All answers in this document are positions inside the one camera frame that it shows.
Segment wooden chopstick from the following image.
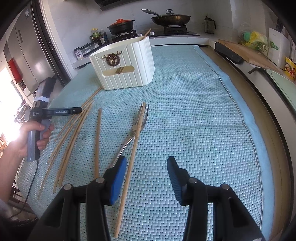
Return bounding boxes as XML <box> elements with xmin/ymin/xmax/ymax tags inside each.
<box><xmin>48</xmin><ymin>100</ymin><xmax>94</xmax><ymax>164</ymax></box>
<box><xmin>54</xmin><ymin>87</ymin><xmax>102</xmax><ymax>142</ymax></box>
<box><xmin>57</xmin><ymin>103</ymin><xmax>93</xmax><ymax>188</ymax></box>
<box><xmin>95</xmin><ymin>108</ymin><xmax>102</xmax><ymax>178</ymax></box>
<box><xmin>114</xmin><ymin>102</ymin><xmax>147</xmax><ymax>238</ymax></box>
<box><xmin>53</xmin><ymin>109</ymin><xmax>89</xmax><ymax>193</ymax></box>
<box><xmin>37</xmin><ymin>99</ymin><xmax>94</xmax><ymax>200</ymax></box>
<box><xmin>141</xmin><ymin>28</ymin><xmax>152</xmax><ymax>40</ymax></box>

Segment silver metal fork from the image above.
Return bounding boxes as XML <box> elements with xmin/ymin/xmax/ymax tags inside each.
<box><xmin>109</xmin><ymin>104</ymin><xmax>149</xmax><ymax>168</ymax></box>

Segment person's left forearm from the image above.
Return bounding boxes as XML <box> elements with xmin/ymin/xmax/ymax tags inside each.
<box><xmin>0</xmin><ymin>142</ymin><xmax>23</xmax><ymax>203</ymax></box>

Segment person's left hand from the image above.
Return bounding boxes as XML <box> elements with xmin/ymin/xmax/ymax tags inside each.
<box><xmin>9</xmin><ymin>121</ymin><xmax>54</xmax><ymax>159</ymax></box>

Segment silver refrigerator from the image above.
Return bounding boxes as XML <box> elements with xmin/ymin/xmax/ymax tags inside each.
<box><xmin>7</xmin><ymin>3</ymin><xmax>58</xmax><ymax>92</ymax></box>

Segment light blue woven table mat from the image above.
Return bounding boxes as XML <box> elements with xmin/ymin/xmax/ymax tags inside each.
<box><xmin>16</xmin><ymin>45</ymin><xmax>275</xmax><ymax>241</ymax></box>

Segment small white spice jar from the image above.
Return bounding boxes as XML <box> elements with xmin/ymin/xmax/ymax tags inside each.
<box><xmin>74</xmin><ymin>47</ymin><xmax>84</xmax><ymax>60</ymax></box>

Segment sauce bottles group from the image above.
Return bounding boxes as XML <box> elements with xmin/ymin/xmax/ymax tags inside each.
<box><xmin>90</xmin><ymin>28</ymin><xmax>109</xmax><ymax>47</ymax></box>

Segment cream ribbed utensil holder box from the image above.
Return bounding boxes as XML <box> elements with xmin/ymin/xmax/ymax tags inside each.
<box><xmin>89</xmin><ymin>36</ymin><xmax>155</xmax><ymax>90</ymax></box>

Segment black pot with orange lid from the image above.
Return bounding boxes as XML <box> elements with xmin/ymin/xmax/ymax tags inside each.
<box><xmin>107</xmin><ymin>19</ymin><xmax>134</xmax><ymax>35</ymax></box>

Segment wooden chopstick in holder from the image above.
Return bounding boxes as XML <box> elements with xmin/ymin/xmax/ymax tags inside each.
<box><xmin>141</xmin><ymin>28</ymin><xmax>152</xmax><ymax>40</ymax></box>

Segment pale green pan lid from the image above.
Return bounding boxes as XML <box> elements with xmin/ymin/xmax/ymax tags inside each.
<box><xmin>267</xmin><ymin>69</ymin><xmax>296</xmax><ymax>108</ymax></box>

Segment wooden cutting board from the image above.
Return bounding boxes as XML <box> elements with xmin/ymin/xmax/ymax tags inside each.
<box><xmin>217</xmin><ymin>39</ymin><xmax>282</xmax><ymax>74</ymax></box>

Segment black gas stove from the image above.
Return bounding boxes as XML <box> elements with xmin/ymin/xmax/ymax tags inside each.
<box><xmin>111</xmin><ymin>25</ymin><xmax>200</xmax><ymax>43</ymax></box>

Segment dark glass french press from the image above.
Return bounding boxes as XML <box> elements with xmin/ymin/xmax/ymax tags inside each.
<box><xmin>204</xmin><ymin>16</ymin><xmax>216</xmax><ymax>34</ymax></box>

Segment bag of green yellow vegetables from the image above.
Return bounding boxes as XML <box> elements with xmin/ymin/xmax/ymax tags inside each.
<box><xmin>238</xmin><ymin>22</ymin><xmax>279</xmax><ymax>54</ymax></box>

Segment yellow snack packet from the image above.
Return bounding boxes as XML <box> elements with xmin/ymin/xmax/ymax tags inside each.
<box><xmin>284</xmin><ymin>57</ymin><xmax>296</xmax><ymax>81</ymax></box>

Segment black wok with glass lid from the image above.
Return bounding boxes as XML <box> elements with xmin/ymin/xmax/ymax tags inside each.
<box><xmin>141</xmin><ymin>9</ymin><xmax>191</xmax><ymax>27</ymax></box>

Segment white knife block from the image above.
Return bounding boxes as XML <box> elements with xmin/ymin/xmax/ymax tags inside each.
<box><xmin>267</xmin><ymin>28</ymin><xmax>290</xmax><ymax>69</ymax></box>

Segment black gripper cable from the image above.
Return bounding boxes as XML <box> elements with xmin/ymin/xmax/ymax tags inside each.
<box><xmin>6</xmin><ymin>158</ymin><xmax>40</xmax><ymax>219</ymax></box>

